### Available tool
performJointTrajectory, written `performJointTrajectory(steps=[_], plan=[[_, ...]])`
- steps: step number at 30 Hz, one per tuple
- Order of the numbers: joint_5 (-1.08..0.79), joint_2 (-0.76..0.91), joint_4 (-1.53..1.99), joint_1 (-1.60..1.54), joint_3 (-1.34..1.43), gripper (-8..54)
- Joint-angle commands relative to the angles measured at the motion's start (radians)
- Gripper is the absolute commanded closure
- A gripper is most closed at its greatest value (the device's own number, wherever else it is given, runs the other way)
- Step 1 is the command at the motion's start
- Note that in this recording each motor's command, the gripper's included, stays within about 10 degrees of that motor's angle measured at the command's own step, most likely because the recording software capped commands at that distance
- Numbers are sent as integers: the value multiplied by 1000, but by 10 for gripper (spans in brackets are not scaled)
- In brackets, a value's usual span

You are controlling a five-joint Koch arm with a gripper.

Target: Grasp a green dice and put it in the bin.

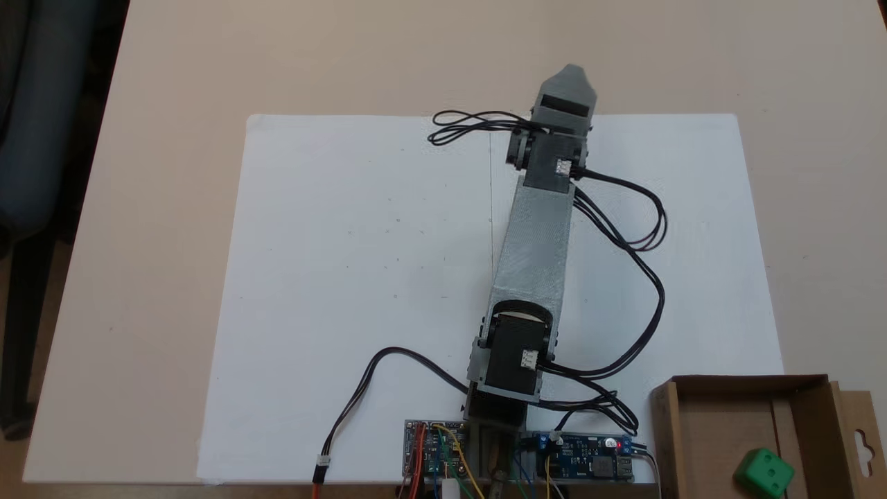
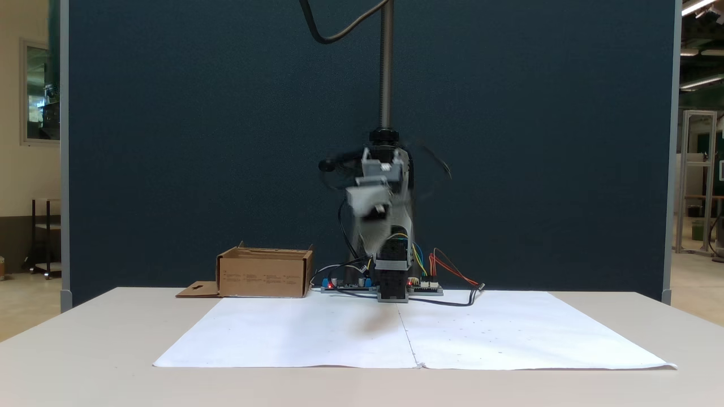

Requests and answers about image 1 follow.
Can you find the brown cardboard box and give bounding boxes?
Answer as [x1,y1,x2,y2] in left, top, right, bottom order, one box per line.
[649,374,887,499]

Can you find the blue circuit board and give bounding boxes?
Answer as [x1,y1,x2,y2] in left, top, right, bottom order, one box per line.
[527,431,635,483]

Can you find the yellow wire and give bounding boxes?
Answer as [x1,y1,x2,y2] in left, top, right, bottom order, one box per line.
[433,424,486,498]

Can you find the metal clamp screw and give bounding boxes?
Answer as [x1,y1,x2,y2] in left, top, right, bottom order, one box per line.
[488,447,511,499]

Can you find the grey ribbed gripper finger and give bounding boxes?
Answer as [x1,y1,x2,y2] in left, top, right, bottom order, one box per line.
[539,64,599,98]

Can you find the red wire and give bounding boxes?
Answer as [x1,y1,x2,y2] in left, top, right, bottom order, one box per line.
[409,424,426,499]

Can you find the grey circuit board with wires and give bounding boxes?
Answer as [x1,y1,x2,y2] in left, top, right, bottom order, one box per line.
[403,419,473,480]

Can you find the white paper sheet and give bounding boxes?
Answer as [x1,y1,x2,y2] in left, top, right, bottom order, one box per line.
[196,114,493,484]
[488,113,785,484]

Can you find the dark office chair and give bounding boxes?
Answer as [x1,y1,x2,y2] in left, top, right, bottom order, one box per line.
[0,0,130,441]

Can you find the black gripper motor wire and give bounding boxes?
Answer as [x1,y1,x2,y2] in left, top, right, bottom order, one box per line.
[427,110,536,147]

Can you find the black elbow wire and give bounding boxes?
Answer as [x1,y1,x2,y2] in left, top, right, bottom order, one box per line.
[535,389,640,439]

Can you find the green dice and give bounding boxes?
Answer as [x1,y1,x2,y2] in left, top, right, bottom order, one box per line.
[734,448,796,499]

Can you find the black forearm wire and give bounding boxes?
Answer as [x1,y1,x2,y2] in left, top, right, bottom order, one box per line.
[541,169,668,380]

